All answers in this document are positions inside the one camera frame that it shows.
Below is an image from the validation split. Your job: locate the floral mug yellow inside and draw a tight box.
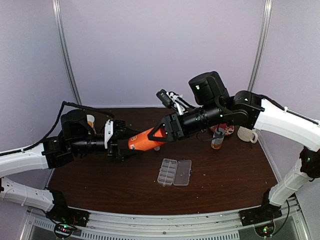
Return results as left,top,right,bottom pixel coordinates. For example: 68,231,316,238
86,114,96,133

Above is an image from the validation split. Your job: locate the clear plastic pill organizer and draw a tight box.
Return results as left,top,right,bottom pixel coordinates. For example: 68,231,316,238
157,158,192,187

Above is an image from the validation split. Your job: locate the aluminium frame post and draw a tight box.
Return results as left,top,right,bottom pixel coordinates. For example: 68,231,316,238
247,0,273,92
52,0,82,105

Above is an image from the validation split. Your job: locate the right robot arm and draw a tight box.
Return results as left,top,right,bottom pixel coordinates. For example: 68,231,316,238
147,71,320,221

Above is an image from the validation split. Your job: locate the black camera cable left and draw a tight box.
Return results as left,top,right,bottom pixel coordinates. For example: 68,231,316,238
19,100,116,153

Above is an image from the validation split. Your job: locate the cream ribbed ceramic mug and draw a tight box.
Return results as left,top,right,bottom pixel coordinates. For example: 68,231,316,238
237,126,258,144

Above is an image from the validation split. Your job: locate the red floral saucer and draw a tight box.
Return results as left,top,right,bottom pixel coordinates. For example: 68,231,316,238
209,124,235,137

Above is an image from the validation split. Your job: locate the orange pill bottle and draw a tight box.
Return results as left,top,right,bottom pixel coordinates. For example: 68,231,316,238
128,128,166,151

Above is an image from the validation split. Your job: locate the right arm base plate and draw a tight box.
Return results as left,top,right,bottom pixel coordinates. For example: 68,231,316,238
239,206,283,226

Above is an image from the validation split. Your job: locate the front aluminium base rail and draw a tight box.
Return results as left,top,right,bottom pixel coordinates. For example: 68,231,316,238
19,192,308,240

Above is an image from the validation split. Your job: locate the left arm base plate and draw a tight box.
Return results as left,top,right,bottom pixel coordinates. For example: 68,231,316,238
46,205,90,227

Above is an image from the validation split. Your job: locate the aluminium frame post right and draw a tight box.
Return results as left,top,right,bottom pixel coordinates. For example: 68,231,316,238
247,0,273,92

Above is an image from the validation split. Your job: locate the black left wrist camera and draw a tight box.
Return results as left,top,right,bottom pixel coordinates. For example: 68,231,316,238
104,119,126,149

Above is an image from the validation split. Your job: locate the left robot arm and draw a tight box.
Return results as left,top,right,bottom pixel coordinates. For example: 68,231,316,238
0,109,141,222

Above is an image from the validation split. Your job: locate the grey capped vitamin bottle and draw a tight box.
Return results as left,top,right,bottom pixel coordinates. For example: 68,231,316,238
211,127,225,150

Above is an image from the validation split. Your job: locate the aluminium frame post left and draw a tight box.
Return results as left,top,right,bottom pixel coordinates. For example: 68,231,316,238
52,0,82,105

